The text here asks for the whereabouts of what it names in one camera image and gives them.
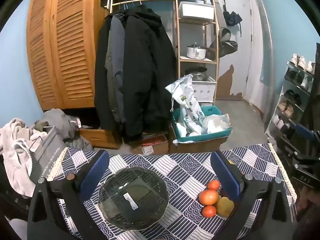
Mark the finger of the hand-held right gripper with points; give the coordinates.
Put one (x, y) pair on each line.
(287, 147)
(303, 130)

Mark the wooden drawer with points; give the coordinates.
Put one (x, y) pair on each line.
(100, 136)

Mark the steel pot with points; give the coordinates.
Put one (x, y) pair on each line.
(196, 73)

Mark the metal shoe rack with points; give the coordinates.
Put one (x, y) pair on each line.
(275, 127)

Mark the wooden louvered wardrobe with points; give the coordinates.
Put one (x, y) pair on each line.
(70, 55)

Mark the yellow-green pear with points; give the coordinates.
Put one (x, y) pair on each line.
(225, 206)

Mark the small tangerine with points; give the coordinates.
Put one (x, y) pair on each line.
(213, 185)

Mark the rows of shoes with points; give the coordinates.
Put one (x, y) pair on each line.
(287, 108)

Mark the grey clothes pile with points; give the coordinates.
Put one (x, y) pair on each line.
(60, 122)

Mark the white storage box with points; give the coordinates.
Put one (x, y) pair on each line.
(197, 11)

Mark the red label cardboard box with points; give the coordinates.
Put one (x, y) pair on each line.
(152, 145)

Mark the white cooking pot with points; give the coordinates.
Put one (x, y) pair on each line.
(196, 52)

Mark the grey jacket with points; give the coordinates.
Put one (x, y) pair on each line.
(115, 55)

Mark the small tomato bottom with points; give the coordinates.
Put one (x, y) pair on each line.
(209, 211)

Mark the large cardboard box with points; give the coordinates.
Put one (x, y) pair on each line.
(197, 146)

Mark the white printed rice bag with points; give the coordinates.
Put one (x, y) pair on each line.
(187, 100)

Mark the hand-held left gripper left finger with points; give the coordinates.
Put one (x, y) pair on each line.
(95, 177)

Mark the teal plastic basket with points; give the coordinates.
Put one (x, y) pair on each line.
(200, 137)

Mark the wooden clothes rail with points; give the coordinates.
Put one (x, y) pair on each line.
(150, 0)

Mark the black hooded coat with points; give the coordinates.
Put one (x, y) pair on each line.
(145, 67)

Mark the large orange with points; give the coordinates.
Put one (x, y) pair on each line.
(208, 197)

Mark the grey hanging bag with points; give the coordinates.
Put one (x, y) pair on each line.
(225, 47)

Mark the grey fabric storage bag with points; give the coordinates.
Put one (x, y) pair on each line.
(47, 152)

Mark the wooden shelf rack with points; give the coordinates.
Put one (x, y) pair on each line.
(178, 55)

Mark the white patterned box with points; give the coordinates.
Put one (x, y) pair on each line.
(205, 91)

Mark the white door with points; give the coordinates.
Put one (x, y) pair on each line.
(237, 55)

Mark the ribbed glass plate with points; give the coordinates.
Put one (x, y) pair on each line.
(135, 195)

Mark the white fleece blanket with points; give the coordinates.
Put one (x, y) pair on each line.
(15, 142)

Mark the silver pipe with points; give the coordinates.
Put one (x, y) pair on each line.
(266, 55)

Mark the dark blue umbrella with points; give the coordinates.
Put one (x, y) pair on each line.
(232, 18)

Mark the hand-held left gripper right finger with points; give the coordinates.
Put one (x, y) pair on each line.
(226, 177)

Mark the blue white patterned tablecloth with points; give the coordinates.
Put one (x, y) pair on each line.
(190, 170)

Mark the white plastic bag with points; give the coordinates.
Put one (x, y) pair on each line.
(216, 123)

